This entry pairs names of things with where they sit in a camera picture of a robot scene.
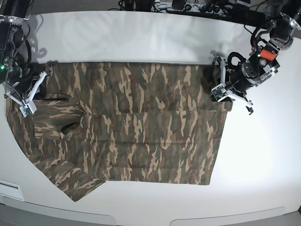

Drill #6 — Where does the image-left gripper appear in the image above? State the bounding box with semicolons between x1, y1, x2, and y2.
4;68;41;97

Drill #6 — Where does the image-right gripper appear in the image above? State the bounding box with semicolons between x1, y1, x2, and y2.
229;63;258;93

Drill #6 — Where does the camouflage T-shirt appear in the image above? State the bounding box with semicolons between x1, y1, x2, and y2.
6;62;232;201

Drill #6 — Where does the grey power strip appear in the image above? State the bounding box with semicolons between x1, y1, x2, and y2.
165;0;224;16

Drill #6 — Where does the white label plate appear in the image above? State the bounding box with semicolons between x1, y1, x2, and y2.
0;180;24;202

